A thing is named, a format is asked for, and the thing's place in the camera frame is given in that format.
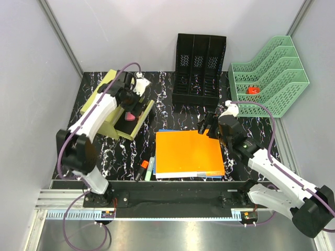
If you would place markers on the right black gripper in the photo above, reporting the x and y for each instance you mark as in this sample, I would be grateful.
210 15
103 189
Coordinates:
214 122

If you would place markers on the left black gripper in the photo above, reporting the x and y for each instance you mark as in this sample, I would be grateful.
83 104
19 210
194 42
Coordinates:
132 109

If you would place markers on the pink eraser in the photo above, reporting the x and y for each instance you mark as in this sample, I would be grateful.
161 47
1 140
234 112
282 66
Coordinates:
130 117

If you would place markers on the orange folder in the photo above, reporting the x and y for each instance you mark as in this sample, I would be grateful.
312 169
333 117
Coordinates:
188 154

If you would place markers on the blue folder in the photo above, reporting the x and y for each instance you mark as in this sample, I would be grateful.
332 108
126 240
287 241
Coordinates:
157 167

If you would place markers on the black magazine file holder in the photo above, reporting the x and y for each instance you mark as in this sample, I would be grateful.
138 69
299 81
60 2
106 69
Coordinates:
198 67

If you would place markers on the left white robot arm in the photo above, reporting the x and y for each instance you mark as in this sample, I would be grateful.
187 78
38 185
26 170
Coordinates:
75 146

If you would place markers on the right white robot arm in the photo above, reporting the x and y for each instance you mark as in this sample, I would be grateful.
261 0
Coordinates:
310 208

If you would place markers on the black marble desk mat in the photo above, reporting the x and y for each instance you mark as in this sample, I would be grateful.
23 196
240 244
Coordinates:
120 159

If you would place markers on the small red object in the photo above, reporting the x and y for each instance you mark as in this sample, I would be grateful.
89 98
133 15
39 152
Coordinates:
253 90

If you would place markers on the pale green highlighter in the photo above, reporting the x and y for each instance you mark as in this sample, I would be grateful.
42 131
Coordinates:
150 169

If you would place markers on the orange black highlighter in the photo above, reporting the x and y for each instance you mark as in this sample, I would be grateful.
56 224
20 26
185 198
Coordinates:
143 167

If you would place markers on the green mesh file organizer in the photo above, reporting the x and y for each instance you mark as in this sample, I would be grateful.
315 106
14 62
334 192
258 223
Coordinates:
278 71

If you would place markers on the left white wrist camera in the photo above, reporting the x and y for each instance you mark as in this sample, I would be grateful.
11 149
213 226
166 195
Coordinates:
141 84

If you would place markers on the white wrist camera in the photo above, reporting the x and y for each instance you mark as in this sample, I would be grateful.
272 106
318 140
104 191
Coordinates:
230 109
141 84

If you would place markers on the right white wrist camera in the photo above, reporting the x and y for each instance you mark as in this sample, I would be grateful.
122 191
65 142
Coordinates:
230 109

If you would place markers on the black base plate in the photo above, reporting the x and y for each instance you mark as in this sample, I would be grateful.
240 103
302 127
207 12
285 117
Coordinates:
127 194

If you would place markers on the aluminium frame rail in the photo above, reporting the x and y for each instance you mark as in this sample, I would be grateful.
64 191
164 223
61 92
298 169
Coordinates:
66 205

